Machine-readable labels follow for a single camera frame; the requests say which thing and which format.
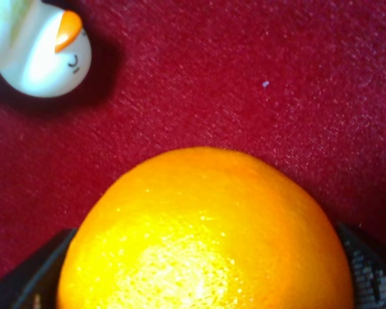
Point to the orange fruit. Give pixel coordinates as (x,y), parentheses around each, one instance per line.
(205,228)

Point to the white toy duck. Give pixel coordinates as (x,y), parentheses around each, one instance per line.
(44,49)

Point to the red table cloth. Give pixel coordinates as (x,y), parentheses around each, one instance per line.
(298,84)

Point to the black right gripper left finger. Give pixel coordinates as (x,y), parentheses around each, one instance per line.
(34,282)

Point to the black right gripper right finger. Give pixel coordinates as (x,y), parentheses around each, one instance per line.
(367,260)

